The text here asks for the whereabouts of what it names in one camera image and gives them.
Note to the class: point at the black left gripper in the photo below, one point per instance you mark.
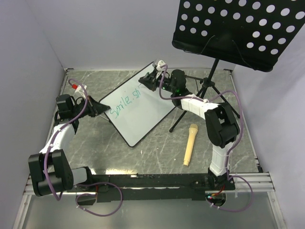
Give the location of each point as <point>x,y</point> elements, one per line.
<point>95,108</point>

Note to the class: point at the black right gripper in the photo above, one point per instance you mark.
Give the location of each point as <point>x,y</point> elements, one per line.
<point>150,81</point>

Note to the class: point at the white whiteboard with black frame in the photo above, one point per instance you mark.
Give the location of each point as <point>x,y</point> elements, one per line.
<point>134,109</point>

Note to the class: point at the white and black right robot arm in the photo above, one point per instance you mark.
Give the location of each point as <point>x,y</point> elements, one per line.
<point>222,128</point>

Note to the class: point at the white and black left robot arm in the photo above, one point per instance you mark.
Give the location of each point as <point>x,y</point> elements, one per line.
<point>49,169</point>

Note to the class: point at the beige microphone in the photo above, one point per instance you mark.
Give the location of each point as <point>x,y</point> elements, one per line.
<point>190,143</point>

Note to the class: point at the black perforated music stand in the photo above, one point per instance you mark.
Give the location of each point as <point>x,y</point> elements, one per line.
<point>249,33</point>

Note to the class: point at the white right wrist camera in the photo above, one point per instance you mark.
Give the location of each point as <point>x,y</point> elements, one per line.
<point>159,66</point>

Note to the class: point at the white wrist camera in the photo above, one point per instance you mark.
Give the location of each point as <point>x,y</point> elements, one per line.
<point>79,91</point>
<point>159,66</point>

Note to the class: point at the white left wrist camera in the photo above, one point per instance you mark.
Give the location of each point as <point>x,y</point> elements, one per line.
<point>79,91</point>

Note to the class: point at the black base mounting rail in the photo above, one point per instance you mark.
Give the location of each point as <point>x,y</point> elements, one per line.
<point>154,186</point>

